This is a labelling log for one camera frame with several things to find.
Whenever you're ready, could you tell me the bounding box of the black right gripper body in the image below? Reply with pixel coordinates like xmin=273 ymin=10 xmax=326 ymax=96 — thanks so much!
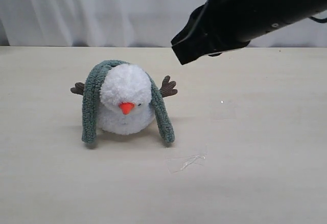
xmin=184 ymin=0 xmax=326 ymax=42

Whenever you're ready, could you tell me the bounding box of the white fluffy snowman toy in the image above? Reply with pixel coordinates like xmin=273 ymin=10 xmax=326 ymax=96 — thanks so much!
xmin=70 ymin=63 xmax=178 ymax=135

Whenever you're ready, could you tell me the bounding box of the green knitted scarf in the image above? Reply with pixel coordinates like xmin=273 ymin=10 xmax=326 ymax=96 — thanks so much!
xmin=80 ymin=59 xmax=175 ymax=149

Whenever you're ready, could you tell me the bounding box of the clear tape piece far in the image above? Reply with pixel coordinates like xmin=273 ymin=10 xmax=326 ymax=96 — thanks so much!
xmin=209 ymin=99 xmax=236 ymax=120

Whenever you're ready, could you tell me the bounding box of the clear tape piece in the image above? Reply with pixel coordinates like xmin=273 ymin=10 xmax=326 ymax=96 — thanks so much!
xmin=165 ymin=146 xmax=207 ymax=173
xmin=209 ymin=99 xmax=236 ymax=120

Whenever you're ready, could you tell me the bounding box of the clear tape piece near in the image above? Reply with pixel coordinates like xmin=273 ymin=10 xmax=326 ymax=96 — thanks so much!
xmin=165 ymin=146 xmax=207 ymax=173

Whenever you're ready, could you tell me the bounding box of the white backdrop curtain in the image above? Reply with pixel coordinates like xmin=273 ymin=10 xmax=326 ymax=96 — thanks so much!
xmin=0 ymin=0 xmax=327 ymax=48

